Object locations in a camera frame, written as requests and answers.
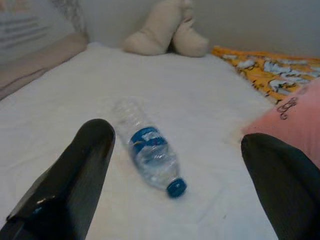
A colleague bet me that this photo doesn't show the cream plush toy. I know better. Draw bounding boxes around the cream plush toy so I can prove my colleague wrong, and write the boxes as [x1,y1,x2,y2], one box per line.
[119,0,210,58]

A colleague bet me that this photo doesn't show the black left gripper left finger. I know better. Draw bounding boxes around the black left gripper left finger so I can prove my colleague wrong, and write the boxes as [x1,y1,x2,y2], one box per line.
[0,118,117,240]

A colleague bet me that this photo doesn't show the white quilted mattress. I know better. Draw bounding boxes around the white quilted mattress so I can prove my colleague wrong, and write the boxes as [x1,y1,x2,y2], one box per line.
[0,41,320,240]

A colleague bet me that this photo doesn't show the clear plastic water bottle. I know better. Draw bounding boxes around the clear plastic water bottle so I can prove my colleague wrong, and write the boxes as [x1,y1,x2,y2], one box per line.
[111,97,188,200]

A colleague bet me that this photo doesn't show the pink pillow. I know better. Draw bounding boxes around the pink pillow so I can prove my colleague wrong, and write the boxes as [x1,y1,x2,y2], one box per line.
[241,77,320,171]

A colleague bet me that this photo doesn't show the beige pillow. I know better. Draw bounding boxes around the beige pillow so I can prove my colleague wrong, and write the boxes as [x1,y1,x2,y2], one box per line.
[0,31,89,101]

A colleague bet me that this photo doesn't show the grey pillow with lettering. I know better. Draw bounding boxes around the grey pillow with lettering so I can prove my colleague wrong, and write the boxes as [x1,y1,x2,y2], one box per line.
[0,0,87,67]

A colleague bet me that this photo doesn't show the yellow cartoon print blanket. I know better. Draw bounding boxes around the yellow cartoon print blanket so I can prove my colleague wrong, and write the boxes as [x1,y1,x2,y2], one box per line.
[211,45,320,106]

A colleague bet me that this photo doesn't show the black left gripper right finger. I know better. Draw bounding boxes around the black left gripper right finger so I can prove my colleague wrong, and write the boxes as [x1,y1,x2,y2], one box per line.
[240,133,320,240]

